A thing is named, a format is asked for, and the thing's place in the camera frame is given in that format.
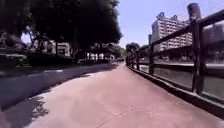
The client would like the dark kerb under railing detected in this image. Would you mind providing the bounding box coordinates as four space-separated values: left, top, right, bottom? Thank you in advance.
125 64 224 120

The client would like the dark hedge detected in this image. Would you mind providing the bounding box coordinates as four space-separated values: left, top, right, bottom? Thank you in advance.
0 52 111 70

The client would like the row of trees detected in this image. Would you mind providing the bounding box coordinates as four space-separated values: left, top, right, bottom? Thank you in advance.
0 0 124 63

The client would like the tree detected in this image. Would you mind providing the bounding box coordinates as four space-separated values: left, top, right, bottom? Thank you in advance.
125 41 141 54

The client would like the water channel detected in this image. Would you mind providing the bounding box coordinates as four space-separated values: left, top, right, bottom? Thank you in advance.
138 63 224 100

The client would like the low pale building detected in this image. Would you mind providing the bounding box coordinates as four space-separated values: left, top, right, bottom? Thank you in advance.
33 40 73 58

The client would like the tall pale apartment building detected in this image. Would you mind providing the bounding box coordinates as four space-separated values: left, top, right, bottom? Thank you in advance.
148 11 224 53

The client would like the red paved path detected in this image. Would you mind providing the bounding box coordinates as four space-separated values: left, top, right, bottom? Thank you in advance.
0 63 224 128

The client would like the dark wooden railing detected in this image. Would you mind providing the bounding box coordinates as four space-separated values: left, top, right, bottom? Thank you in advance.
125 2 224 105

